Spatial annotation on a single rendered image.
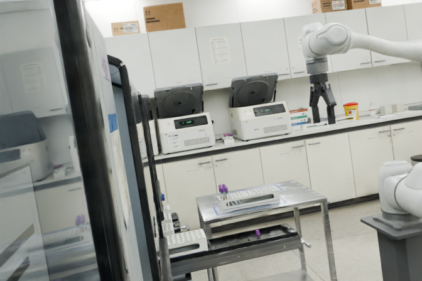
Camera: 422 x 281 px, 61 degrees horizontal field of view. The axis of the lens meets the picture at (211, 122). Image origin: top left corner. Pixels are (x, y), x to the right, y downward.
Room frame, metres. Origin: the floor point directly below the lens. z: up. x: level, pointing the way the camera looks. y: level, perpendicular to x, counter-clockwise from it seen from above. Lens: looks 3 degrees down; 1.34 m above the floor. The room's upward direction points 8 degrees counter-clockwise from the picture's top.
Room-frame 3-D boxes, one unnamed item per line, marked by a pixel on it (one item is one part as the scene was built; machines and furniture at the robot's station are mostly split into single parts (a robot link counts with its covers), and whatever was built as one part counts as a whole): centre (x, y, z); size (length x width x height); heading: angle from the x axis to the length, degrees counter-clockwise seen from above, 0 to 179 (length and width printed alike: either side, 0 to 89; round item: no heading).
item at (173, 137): (3.93, 0.30, 1.24); 0.62 x 0.56 x 0.69; 10
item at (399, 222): (1.59, -0.78, 0.73); 0.22 x 0.18 x 0.06; 9
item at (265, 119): (4.07, -0.54, 1.25); 0.62 x 0.56 x 0.69; 9
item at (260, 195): (1.75, -0.13, 0.85); 0.30 x 0.10 x 0.06; 97
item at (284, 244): (1.34, 0.05, 0.78); 0.73 x 0.14 x 0.09; 99
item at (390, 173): (1.56, -0.78, 0.87); 0.18 x 0.16 x 0.22; 3
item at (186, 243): (1.31, 0.23, 0.83); 0.30 x 0.10 x 0.06; 99
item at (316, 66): (1.52, -0.48, 1.43); 0.09 x 0.09 x 0.06
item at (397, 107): (4.56, -2.31, 0.95); 0.25 x 0.11 x 0.10; 95
